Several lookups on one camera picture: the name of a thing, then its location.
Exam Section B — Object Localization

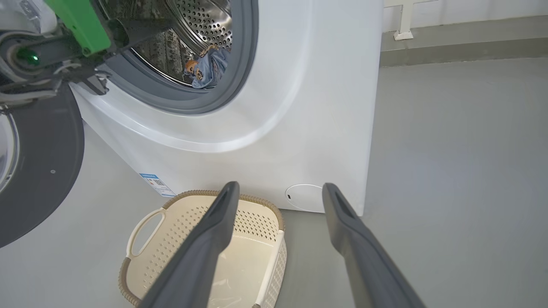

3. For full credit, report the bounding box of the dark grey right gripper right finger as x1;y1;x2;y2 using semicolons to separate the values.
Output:
322;183;426;308

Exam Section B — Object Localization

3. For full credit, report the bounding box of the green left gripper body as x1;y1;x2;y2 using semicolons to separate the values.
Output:
44;0;113;57

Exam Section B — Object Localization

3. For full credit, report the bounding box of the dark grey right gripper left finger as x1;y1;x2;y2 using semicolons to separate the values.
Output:
139;181;240;308

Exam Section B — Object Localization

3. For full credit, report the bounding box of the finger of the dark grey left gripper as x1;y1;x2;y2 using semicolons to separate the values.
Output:
109;19;172;49

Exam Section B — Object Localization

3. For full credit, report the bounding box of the blue cartoon print garment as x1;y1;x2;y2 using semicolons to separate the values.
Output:
184;44;232;89

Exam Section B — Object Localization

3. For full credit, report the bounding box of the dark round washer door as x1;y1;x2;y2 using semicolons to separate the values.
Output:
0;81;85;249

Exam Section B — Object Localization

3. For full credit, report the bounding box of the stainless steel washing machine drum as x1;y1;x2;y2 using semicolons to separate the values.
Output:
128;0;234;88

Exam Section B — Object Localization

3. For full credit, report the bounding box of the white front-load washing machine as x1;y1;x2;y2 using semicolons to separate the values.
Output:
68;0;384;216

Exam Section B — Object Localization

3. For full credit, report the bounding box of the cream perforated laundry basket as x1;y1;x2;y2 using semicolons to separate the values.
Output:
119;190;288;308

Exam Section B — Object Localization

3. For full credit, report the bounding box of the blue energy label sticker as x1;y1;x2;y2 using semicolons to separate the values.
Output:
139;173;176;197

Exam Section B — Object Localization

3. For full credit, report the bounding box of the round white filter cover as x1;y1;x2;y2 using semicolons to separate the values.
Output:
285;184;325;211

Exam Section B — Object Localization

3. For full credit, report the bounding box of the white metal rack frame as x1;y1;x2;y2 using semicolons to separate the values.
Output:
383;0;437;41

